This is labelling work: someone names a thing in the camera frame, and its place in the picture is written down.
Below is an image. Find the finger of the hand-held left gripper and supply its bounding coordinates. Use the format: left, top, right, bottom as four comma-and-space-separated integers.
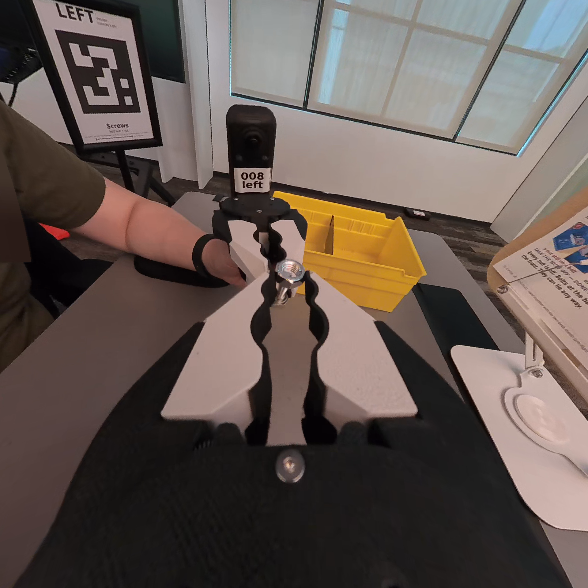
228, 222, 273, 286
275, 220, 306, 269

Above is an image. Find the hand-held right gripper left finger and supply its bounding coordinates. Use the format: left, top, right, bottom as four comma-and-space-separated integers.
161, 272, 277, 429

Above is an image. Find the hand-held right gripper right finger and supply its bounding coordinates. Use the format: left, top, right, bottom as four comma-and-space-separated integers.
304, 271, 419, 427

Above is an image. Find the yellow plastic bin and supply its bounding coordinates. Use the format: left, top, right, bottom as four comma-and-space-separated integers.
273, 192, 427, 313

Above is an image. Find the person's left hand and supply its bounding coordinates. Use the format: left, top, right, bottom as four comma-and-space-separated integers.
204, 240, 250, 288

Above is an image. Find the black sign easel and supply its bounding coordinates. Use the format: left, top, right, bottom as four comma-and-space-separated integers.
83, 149, 177, 207

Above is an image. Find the white framed window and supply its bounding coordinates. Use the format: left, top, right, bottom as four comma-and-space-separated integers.
230, 0, 588, 156

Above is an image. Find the wooden instruction board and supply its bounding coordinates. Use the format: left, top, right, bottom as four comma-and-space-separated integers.
487, 186, 588, 400

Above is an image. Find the black framed sign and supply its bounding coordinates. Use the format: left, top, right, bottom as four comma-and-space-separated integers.
21, 0, 164, 156

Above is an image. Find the white round disc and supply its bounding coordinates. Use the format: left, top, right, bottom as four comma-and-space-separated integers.
514, 395, 572, 444

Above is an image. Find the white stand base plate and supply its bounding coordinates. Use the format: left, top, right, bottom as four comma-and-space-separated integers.
451, 345, 588, 531

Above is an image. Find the dark green wall panel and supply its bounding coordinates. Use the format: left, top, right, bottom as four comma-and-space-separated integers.
138, 0, 187, 84

